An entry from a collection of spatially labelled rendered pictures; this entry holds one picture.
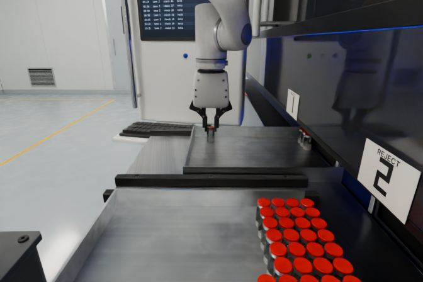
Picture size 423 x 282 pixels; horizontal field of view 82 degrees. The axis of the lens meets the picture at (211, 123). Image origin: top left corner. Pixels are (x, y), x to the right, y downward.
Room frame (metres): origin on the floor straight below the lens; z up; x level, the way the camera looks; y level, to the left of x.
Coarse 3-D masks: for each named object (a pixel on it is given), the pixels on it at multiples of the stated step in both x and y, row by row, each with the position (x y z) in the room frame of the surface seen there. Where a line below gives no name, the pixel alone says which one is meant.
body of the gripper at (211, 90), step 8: (200, 72) 0.65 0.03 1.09; (208, 72) 0.63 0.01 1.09; (216, 72) 0.64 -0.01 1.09; (224, 72) 0.65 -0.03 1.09; (200, 80) 0.65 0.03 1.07; (208, 80) 0.65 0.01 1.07; (216, 80) 0.65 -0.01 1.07; (224, 80) 0.65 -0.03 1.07; (200, 88) 0.65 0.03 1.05; (208, 88) 0.65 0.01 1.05; (216, 88) 0.65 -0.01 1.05; (224, 88) 0.65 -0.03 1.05; (200, 96) 0.65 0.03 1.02; (208, 96) 0.65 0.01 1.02; (216, 96) 0.65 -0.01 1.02; (224, 96) 0.65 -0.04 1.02; (200, 104) 0.65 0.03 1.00; (208, 104) 0.65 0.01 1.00; (216, 104) 0.65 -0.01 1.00; (224, 104) 0.65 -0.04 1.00
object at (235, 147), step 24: (192, 144) 0.63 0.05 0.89; (216, 144) 0.65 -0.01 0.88; (240, 144) 0.65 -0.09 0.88; (264, 144) 0.65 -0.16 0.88; (288, 144) 0.65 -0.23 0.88; (192, 168) 0.45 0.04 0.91; (216, 168) 0.45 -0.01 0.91; (240, 168) 0.45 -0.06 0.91; (264, 168) 0.45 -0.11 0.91; (288, 168) 0.45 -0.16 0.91; (312, 168) 0.45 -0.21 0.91; (336, 168) 0.45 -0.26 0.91
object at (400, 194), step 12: (372, 144) 0.27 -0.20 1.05; (372, 156) 0.27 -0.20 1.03; (384, 156) 0.25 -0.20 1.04; (360, 168) 0.28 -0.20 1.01; (372, 168) 0.26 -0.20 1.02; (384, 168) 0.24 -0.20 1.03; (396, 168) 0.23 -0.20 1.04; (408, 168) 0.21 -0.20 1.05; (360, 180) 0.28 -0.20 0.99; (372, 180) 0.26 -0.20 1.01; (396, 180) 0.22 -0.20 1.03; (408, 180) 0.21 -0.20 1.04; (372, 192) 0.25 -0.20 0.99; (396, 192) 0.22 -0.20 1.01; (408, 192) 0.21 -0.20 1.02; (384, 204) 0.23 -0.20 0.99; (396, 204) 0.21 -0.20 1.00; (408, 204) 0.20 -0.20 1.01; (396, 216) 0.21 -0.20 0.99
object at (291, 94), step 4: (288, 92) 0.62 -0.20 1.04; (292, 92) 0.59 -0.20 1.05; (288, 96) 0.62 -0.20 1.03; (292, 96) 0.59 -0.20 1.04; (296, 96) 0.55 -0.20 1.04; (288, 100) 0.61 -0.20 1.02; (292, 100) 0.58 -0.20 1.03; (296, 100) 0.55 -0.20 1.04; (288, 104) 0.61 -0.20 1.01; (292, 104) 0.58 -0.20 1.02; (296, 104) 0.55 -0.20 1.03; (288, 108) 0.60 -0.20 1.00; (296, 108) 0.54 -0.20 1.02; (288, 112) 0.60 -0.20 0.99; (296, 112) 0.54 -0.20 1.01; (292, 116) 0.57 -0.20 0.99; (296, 116) 0.54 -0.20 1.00
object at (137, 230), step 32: (128, 192) 0.37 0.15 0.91; (160, 192) 0.37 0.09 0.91; (192, 192) 0.37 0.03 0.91; (224, 192) 0.37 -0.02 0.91; (256, 192) 0.37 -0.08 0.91; (288, 192) 0.37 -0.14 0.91; (96, 224) 0.29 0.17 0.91; (128, 224) 0.32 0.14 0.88; (160, 224) 0.32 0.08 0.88; (192, 224) 0.32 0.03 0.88; (224, 224) 0.32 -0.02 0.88; (96, 256) 0.26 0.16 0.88; (128, 256) 0.26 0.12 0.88; (160, 256) 0.26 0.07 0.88; (192, 256) 0.26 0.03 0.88; (224, 256) 0.26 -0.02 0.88; (256, 256) 0.26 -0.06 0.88
